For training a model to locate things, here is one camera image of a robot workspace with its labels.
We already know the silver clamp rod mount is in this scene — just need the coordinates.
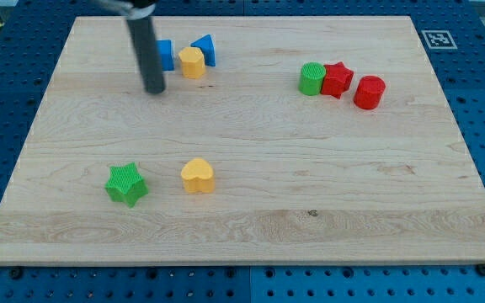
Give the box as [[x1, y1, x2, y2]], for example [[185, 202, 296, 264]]
[[93, 0, 157, 20]]

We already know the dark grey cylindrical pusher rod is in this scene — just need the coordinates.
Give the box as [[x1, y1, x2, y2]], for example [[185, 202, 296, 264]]
[[126, 17, 166, 94]]

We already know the yellow heart block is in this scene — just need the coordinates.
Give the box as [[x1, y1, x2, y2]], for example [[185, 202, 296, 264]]
[[180, 157, 216, 194]]

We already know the green star block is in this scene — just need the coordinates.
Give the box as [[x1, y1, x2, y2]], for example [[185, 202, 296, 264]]
[[104, 162, 149, 208]]

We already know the red star block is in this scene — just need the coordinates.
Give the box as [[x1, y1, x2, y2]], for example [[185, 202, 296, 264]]
[[321, 61, 354, 98]]

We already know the blue cube block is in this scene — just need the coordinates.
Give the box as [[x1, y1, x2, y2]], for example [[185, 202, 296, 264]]
[[157, 40, 174, 71]]

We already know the yellow hexagon block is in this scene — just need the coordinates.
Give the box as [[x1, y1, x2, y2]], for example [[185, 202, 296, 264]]
[[179, 46, 206, 79]]

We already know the blue triangle block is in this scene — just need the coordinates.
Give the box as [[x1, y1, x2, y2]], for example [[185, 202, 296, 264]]
[[190, 34, 216, 66]]

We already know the green cylinder block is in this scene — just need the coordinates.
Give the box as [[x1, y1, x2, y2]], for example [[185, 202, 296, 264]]
[[298, 62, 326, 96]]

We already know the light wooden board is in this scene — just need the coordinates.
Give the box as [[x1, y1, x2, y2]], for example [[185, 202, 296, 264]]
[[0, 16, 485, 267]]

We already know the red cylinder block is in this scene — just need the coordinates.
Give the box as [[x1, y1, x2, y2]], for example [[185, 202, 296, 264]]
[[354, 75, 386, 110]]

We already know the white fiducial marker tag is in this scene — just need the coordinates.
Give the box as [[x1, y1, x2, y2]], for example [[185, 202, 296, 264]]
[[422, 29, 457, 50]]

